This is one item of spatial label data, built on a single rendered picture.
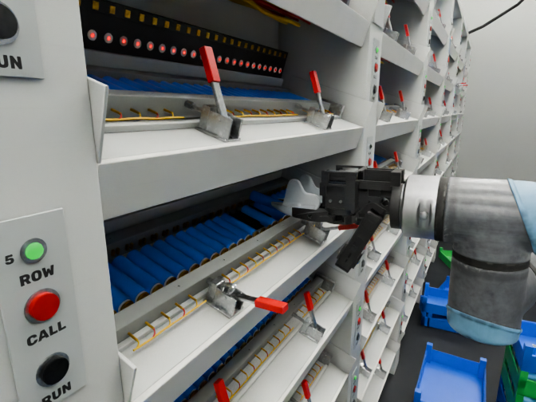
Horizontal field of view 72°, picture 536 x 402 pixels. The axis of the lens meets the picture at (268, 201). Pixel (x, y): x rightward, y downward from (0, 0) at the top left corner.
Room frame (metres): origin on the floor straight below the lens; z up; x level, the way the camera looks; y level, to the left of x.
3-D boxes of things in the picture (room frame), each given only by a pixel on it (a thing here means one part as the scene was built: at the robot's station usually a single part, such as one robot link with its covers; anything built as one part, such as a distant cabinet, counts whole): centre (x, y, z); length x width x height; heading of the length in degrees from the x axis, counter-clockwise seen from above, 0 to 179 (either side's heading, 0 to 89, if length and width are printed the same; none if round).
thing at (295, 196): (0.58, -0.04, 0.98); 0.09 x 0.03 x 0.06; 65
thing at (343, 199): (0.55, -0.14, 0.99); 0.12 x 0.08 x 0.09; 61
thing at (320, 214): (0.56, -0.08, 0.96); 0.09 x 0.05 x 0.02; 65
